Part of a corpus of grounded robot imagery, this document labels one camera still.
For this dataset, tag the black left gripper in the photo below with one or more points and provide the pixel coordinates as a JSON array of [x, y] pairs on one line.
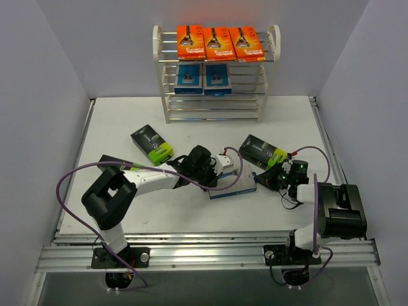
[[210, 174]]

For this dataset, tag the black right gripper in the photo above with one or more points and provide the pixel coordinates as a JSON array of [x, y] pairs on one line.
[[274, 178]]

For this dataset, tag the grey Harry's box blue razor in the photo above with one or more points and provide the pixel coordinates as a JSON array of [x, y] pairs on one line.
[[245, 184]]

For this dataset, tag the Harry's blade cartridge pack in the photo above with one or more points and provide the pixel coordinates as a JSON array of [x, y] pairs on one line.
[[216, 80]]

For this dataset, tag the small orange Gillette razor box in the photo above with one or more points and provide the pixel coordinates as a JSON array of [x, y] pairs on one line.
[[190, 43]]

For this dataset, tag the orange Gillette Fusion5 razor box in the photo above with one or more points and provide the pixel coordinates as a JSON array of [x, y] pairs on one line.
[[246, 43]]

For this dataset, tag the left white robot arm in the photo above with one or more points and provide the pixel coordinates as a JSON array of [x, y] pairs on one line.
[[109, 197]]

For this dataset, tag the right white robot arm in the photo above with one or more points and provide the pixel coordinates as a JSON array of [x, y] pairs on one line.
[[338, 213]]

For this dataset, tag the white chrome-bar shelf rack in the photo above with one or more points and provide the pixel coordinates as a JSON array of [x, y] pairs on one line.
[[251, 81]]

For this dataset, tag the black green Gillette Labs carton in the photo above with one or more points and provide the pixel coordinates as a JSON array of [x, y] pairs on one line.
[[106, 158]]

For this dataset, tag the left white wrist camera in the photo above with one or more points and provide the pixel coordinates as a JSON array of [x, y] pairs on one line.
[[223, 164]]

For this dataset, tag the aluminium rail base frame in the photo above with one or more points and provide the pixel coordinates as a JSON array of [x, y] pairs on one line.
[[184, 229]]

